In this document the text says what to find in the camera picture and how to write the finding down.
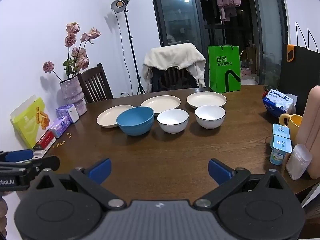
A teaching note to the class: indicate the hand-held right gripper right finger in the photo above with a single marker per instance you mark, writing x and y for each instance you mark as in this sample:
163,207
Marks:
218,171

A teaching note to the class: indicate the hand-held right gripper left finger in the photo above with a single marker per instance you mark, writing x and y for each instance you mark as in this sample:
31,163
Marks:
102,170

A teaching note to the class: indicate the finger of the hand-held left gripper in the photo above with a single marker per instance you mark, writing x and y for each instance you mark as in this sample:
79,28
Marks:
18,155
47,163

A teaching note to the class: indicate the cream plate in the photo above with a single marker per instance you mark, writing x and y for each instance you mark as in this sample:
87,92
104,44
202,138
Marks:
206,99
160,103
107,117

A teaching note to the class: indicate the small white black-rimmed bowl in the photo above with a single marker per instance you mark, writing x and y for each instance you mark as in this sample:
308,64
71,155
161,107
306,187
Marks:
210,117

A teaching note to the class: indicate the blue bowl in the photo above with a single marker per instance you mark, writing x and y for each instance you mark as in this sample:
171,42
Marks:
135,120

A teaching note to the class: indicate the large white black-rimmed bowl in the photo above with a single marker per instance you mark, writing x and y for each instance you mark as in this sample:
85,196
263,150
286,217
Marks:
172,121

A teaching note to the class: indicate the person's left hand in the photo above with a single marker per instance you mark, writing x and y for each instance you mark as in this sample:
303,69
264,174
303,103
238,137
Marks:
2,212

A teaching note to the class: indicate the red box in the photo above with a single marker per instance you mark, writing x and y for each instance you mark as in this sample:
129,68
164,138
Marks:
45,141

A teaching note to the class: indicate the scattered corn kernels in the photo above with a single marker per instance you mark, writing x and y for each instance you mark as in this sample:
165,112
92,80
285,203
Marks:
61,143

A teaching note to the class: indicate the yellow-green snack box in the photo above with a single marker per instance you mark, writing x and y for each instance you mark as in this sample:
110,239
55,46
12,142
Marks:
28,122

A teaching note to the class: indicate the purple tissue pack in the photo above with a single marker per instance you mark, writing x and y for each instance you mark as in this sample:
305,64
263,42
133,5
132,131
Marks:
60,126

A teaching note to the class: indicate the purple tissue box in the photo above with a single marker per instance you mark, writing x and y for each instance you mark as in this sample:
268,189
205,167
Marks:
66,112

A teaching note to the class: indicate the light blue yogurt cup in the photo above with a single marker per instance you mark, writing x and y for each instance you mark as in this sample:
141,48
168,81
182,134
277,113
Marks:
281,147
281,130

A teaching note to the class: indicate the clear plastic jar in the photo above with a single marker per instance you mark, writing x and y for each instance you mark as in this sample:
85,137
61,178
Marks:
298,161

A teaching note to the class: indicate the dark wooden slatted chair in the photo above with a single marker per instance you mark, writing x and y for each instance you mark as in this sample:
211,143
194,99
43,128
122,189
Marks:
95,83

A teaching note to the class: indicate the yellow mug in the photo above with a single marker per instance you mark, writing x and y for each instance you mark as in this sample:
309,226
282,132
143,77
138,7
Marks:
293,123

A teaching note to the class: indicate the blue tissue pack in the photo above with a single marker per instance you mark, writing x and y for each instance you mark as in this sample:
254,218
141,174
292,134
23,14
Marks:
278,101

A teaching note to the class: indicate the black garment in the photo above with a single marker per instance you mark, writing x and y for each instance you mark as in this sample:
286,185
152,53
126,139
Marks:
183,82

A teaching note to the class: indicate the dark flat phone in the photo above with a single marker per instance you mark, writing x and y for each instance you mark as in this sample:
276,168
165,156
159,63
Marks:
268,88

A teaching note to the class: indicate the green paper bag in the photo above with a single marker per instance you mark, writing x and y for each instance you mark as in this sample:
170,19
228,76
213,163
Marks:
225,70

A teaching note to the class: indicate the wooden chair with clothes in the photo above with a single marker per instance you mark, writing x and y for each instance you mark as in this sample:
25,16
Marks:
172,78

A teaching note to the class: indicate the navy garment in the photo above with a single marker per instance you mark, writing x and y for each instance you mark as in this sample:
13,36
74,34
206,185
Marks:
157,80

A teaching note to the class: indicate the pale pink bottle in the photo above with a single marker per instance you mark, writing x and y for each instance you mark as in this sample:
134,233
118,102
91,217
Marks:
311,120

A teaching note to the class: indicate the chair draped with cream jacket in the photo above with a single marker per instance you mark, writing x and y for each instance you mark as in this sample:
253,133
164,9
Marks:
172,56

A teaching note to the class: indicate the black paper bag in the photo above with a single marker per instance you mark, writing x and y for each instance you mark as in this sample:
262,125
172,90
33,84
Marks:
297,65

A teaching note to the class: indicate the glass sliding door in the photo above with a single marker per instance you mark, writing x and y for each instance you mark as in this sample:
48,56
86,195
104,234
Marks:
175,12

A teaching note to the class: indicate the studio light on stand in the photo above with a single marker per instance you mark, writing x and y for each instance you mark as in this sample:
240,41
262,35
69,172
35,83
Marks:
120,3

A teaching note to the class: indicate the wall socket with plug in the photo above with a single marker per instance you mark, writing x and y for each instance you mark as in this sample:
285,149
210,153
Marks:
122,94

